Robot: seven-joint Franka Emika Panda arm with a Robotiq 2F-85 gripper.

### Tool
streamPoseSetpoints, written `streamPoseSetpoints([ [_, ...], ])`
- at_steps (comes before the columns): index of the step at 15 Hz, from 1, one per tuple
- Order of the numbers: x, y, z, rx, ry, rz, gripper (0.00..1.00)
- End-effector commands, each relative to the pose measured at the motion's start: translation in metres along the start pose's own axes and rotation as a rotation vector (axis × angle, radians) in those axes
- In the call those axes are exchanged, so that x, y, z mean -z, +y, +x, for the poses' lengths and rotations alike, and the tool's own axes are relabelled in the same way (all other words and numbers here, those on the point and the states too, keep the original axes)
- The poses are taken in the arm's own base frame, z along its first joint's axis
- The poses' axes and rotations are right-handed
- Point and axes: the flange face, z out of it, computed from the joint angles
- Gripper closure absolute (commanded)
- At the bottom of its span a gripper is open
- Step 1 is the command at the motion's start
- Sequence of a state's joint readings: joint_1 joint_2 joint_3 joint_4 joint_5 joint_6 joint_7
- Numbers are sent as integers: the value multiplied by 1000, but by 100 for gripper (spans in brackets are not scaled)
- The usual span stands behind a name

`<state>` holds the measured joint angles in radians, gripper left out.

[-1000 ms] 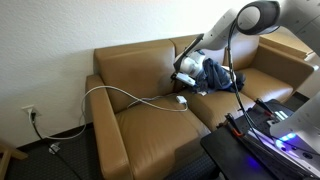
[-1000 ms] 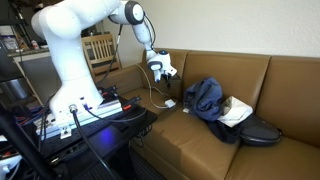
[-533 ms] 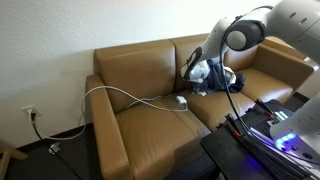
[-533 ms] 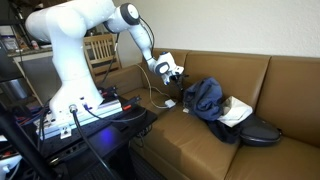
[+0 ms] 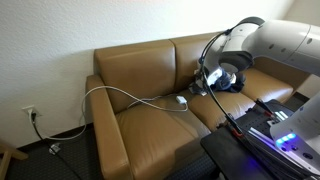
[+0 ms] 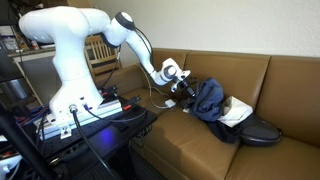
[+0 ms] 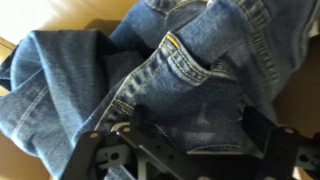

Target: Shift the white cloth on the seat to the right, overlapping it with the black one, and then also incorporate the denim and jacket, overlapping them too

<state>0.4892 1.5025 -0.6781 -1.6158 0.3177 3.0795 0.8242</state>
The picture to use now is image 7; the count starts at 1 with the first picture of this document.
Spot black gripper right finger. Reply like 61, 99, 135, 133
240, 105, 320, 180

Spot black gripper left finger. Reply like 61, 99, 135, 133
59, 104, 201, 180

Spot blue denim jeans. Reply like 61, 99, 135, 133
0, 0, 320, 180

